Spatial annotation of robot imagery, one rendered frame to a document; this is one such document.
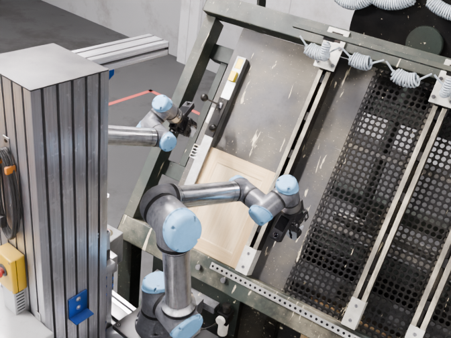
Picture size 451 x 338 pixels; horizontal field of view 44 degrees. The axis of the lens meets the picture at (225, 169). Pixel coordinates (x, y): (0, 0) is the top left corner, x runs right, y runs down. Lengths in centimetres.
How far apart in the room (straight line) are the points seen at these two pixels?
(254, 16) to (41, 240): 157
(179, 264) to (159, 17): 628
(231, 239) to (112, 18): 622
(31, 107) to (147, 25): 658
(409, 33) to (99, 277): 194
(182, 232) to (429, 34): 180
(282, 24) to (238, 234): 101
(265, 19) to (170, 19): 496
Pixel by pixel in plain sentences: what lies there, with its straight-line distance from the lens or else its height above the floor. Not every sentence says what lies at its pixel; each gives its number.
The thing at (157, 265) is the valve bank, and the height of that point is 76.
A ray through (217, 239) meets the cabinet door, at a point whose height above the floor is 96.
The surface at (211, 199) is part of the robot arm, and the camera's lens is 183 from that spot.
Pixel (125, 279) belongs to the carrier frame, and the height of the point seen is 52.
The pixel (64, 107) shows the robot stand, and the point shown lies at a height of 196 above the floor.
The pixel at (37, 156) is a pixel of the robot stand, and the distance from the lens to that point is 152.
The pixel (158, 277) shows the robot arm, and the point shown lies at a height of 126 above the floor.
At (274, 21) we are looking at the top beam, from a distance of 270.
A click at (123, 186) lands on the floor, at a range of 474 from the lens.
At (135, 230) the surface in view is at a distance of 284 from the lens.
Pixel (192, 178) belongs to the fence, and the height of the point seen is 116.
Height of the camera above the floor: 260
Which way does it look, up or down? 31 degrees down
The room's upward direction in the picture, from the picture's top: 8 degrees clockwise
